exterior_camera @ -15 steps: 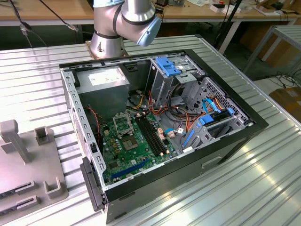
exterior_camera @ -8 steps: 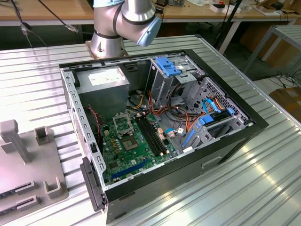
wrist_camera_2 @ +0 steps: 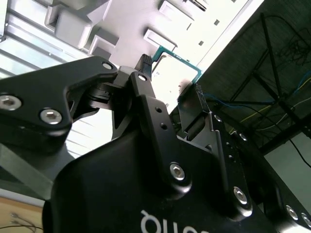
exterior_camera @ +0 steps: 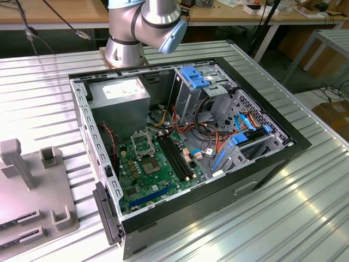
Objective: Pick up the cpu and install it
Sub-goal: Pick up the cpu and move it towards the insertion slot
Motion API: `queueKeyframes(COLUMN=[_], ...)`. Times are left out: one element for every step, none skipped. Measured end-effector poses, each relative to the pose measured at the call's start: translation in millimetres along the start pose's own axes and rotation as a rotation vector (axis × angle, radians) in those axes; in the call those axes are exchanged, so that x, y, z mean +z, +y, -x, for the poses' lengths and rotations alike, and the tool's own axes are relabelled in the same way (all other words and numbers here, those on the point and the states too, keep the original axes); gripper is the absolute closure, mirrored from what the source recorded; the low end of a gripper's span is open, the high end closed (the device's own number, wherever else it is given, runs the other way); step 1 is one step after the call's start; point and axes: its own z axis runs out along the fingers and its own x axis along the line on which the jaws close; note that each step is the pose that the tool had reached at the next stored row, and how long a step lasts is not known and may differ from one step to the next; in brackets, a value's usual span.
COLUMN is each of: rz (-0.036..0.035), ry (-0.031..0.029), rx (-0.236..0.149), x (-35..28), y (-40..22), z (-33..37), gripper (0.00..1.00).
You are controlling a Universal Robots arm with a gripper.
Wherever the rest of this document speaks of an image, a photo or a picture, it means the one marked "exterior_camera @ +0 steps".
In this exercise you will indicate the CPU socket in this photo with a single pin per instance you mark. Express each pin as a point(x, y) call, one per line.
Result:
point(150, 166)

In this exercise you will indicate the black plastic case bezel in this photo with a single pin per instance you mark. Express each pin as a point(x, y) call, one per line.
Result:
point(105, 210)

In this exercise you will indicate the metal frame table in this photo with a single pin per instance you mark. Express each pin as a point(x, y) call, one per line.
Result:
point(334, 36)

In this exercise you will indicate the black RAM slot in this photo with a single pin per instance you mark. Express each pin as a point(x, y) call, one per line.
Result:
point(174, 158)
point(181, 158)
point(170, 158)
point(178, 158)

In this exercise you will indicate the blue plastic rail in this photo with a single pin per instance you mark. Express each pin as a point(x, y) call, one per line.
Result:
point(219, 161)

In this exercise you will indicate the grey parts rack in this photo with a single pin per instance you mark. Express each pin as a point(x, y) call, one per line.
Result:
point(32, 202)

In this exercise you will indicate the green motherboard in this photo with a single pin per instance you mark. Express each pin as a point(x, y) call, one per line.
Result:
point(147, 181)

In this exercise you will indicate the white box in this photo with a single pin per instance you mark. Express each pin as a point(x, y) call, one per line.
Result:
point(270, 12)

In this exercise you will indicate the grey power supply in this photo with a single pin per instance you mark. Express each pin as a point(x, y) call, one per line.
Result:
point(120, 112)

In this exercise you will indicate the brown square base plate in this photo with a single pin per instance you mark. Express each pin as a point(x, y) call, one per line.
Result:
point(128, 66)

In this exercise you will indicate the brown cardboard box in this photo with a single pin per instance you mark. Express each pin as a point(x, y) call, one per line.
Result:
point(325, 64)
point(334, 117)

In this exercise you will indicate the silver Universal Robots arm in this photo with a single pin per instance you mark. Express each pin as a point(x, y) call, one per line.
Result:
point(158, 24)

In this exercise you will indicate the wooden desk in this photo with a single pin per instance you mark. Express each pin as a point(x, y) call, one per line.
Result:
point(285, 17)

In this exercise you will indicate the grey metal disk bay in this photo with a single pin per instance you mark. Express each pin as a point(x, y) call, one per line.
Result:
point(231, 161)

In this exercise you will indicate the black PC case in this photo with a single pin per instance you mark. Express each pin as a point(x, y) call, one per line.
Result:
point(191, 218)

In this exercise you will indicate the hard disk in blue carrier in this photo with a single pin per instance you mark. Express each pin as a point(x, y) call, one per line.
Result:
point(255, 135)

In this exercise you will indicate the grey metal drive cage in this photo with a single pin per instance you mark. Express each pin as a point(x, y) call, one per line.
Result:
point(188, 98)

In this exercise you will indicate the blue expansion slot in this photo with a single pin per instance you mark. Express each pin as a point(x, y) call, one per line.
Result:
point(151, 195)

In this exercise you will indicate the blue plastic drive latch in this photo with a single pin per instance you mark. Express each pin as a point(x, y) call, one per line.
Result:
point(192, 75)

